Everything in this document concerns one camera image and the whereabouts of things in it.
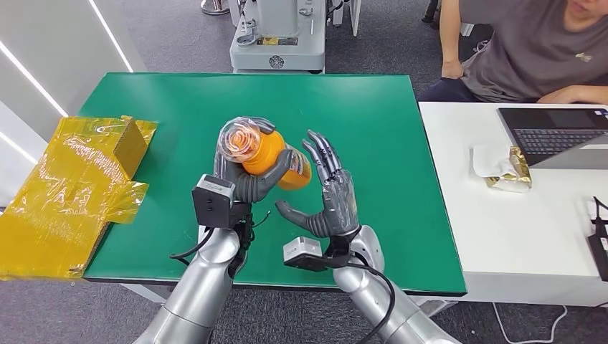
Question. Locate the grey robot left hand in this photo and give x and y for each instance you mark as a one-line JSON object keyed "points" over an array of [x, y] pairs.
{"points": [[252, 187]]}

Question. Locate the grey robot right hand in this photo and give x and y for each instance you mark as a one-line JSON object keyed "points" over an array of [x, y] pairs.
{"points": [[339, 204]]}

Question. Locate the person's right hand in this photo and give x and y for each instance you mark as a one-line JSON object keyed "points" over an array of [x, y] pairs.
{"points": [[452, 70]]}

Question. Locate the orange plastic bottle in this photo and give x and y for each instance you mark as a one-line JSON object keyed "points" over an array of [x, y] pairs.
{"points": [[271, 149]]}

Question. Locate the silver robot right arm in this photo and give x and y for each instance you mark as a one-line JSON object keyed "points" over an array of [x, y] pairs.
{"points": [[380, 299]]}

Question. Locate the person's left forearm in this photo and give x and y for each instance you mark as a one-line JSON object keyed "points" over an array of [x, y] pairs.
{"points": [[579, 94]]}

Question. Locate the person's right forearm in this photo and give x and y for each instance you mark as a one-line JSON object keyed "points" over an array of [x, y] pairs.
{"points": [[451, 33]]}

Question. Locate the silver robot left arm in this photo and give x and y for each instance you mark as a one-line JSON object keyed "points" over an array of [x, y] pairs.
{"points": [[199, 294]]}

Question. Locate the white tissue paper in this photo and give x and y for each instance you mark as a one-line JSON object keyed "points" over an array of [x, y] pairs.
{"points": [[489, 159]]}

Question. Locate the white panel stand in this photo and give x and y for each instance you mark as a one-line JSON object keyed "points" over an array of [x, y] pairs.
{"points": [[354, 14]]}

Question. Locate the gold foil tissue pack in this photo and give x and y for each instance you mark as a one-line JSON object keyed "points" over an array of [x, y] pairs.
{"points": [[520, 166]]}

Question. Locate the dark grey laptop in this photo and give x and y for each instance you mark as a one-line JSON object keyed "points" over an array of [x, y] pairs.
{"points": [[551, 137]]}

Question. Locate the white machine with column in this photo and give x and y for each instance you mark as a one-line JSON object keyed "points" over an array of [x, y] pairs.
{"points": [[278, 52]]}

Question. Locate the white desk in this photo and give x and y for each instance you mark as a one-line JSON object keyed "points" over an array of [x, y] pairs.
{"points": [[513, 237]]}

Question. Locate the chrome round stand base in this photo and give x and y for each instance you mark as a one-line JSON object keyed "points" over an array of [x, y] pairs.
{"points": [[214, 7]]}

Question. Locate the yellow taped cardboard box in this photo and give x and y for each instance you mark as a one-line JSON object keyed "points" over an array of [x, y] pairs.
{"points": [[62, 204]]}

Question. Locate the black flat device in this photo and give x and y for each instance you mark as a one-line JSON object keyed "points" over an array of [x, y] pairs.
{"points": [[599, 251]]}

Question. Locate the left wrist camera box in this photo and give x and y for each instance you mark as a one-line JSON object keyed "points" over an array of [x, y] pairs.
{"points": [[211, 206]]}

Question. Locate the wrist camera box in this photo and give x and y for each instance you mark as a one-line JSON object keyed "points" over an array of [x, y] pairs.
{"points": [[211, 206], [301, 249]]}

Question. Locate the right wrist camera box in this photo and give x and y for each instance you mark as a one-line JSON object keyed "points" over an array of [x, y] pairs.
{"points": [[301, 249]]}

